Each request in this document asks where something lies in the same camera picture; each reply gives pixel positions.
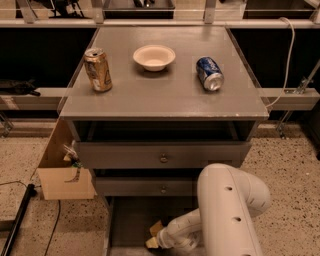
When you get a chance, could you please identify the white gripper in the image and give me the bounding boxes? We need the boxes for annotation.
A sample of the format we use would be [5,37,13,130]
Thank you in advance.
[145,218,190,250]

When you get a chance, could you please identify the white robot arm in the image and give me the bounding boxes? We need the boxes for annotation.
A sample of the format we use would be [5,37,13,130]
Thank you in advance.
[145,163,271,256]

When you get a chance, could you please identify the bottom grey open drawer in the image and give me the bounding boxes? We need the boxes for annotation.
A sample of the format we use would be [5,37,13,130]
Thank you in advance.
[104,196,214,256]

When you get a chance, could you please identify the middle grey drawer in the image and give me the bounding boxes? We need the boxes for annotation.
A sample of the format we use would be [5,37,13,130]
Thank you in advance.
[95,177,197,197]

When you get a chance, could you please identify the top grey drawer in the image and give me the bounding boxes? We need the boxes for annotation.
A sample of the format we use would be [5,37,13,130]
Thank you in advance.
[75,142,251,169]

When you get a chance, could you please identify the grey wooden drawer cabinet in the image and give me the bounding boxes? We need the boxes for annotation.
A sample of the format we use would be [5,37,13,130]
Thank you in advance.
[57,25,270,256]

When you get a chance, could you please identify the cardboard box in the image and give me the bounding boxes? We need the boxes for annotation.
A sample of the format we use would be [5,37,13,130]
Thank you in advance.
[37,119,96,200]

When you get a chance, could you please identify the black floor bar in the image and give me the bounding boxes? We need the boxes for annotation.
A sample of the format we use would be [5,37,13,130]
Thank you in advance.
[0,184,37,256]

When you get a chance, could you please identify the blue soda can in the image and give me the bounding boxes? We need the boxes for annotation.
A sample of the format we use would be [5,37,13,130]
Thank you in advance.
[196,57,224,91]

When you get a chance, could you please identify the white paper bowl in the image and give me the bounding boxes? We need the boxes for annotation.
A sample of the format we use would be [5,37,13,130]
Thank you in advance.
[133,45,176,72]

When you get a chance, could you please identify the gold soda can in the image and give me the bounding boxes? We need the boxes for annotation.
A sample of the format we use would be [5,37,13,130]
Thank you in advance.
[84,48,112,92]

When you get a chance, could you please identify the black object on ledge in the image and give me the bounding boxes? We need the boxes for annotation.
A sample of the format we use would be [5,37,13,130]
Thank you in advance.
[0,79,41,97]

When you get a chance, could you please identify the black office chair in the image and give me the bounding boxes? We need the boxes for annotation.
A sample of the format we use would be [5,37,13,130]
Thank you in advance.
[51,0,84,18]

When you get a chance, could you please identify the black floor cable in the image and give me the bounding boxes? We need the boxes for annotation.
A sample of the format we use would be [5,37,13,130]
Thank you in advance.
[43,199,62,256]

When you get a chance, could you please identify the white cable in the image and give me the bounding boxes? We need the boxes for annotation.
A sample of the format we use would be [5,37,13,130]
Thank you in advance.
[265,17,296,109]

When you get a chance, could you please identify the metal bracket on rail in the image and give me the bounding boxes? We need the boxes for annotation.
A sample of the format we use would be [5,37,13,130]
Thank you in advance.
[285,59,320,94]

